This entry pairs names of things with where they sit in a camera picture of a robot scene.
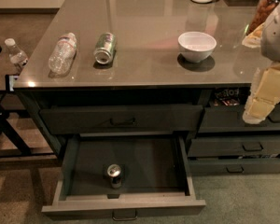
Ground green soda can lying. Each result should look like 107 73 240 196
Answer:
93 33 117 64

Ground top left drawer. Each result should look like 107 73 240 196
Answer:
39 105 203 134

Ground top right drawer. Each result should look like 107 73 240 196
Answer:
199 105 280 133

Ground middle right drawer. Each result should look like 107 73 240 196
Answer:
188 134 280 158

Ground white bowl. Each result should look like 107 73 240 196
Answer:
177 32 217 63

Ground open middle drawer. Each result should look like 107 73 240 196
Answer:
42 135 205 221

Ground black side table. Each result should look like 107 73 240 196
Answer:
0 45 53 158

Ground snack jar with black lid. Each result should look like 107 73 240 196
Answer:
246 0 280 35

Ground bottom right drawer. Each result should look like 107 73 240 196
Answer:
188 159 280 175

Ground small clear bottle white cap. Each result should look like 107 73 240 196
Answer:
5 38 28 73

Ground clear plastic water bottle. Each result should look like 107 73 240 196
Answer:
49 33 77 75

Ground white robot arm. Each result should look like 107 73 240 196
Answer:
242 4 280 124

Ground snack bags in drawer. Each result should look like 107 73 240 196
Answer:
214 88 240 106

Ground redbull can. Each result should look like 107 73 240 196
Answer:
107 164 122 189

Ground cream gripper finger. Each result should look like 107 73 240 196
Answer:
243 63 280 124

